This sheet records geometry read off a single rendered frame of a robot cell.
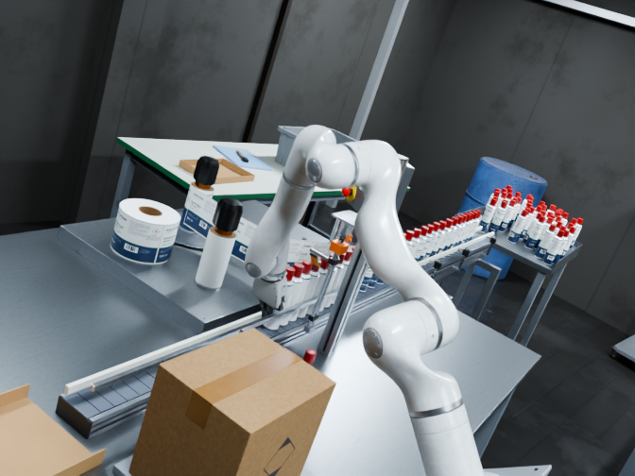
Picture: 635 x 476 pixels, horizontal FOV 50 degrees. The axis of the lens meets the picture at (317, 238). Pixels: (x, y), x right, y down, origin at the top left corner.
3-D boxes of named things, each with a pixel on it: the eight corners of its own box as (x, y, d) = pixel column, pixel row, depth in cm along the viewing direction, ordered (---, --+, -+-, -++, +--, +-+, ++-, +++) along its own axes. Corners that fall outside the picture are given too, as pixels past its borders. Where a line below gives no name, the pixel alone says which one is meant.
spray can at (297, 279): (278, 316, 218) (297, 260, 211) (290, 324, 216) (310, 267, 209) (267, 320, 214) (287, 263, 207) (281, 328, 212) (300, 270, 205)
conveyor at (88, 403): (385, 278, 291) (388, 269, 289) (402, 286, 287) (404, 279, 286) (59, 412, 152) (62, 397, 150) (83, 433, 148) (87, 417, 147)
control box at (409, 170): (369, 204, 220) (390, 149, 213) (393, 227, 206) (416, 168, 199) (342, 199, 215) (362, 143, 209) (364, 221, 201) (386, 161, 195)
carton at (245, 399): (222, 421, 166) (253, 327, 157) (299, 480, 155) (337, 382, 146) (127, 472, 140) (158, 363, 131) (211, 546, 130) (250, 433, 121)
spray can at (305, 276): (286, 312, 223) (305, 257, 216) (299, 320, 220) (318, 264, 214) (277, 315, 218) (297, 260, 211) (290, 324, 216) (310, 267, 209)
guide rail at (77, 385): (318, 293, 241) (320, 288, 240) (321, 295, 240) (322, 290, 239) (63, 391, 150) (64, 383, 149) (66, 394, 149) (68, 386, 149)
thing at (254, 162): (246, 151, 424) (247, 149, 423) (272, 171, 401) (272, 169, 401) (213, 146, 409) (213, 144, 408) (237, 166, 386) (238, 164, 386)
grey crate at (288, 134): (320, 158, 470) (331, 127, 463) (367, 181, 451) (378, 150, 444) (266, 159, 422) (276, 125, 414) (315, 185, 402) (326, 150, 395)
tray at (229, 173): (221, 163, 382) (223, 158, 381) (253, 180, 371) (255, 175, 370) (178, 165, 353) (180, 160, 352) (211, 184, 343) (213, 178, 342)
